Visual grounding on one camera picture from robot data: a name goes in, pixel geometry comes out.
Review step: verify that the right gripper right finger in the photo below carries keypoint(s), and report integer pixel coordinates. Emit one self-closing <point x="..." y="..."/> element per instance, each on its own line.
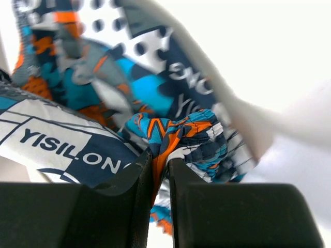
<point x="237" y="214"/>

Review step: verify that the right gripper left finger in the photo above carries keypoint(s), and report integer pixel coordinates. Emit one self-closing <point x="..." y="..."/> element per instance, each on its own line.
<point x="112" y="214"/>

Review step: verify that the colourful patterned shorts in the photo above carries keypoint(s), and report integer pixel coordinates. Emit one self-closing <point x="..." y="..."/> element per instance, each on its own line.
<point x="98" y="82"/>

